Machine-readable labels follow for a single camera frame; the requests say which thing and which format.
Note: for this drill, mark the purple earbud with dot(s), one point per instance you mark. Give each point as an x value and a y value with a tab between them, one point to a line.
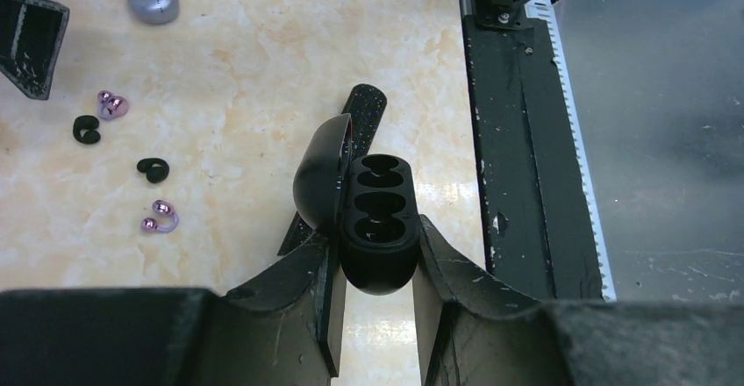
111	106
165	219

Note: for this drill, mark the purple earbud upper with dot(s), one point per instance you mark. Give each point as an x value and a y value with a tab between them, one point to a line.
111	106

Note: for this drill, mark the black earbud charging case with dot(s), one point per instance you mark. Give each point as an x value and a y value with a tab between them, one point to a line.
367	205

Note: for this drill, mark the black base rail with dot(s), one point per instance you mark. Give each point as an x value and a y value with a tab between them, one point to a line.
541	226

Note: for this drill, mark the purple earbud lower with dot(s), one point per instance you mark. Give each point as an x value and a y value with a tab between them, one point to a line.
165	219

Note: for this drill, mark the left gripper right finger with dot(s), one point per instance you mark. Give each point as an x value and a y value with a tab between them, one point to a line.
473	329

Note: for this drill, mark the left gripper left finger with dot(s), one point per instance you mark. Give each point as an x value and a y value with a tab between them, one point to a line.
271	330

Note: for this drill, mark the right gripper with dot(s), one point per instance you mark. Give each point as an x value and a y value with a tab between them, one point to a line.
32	32

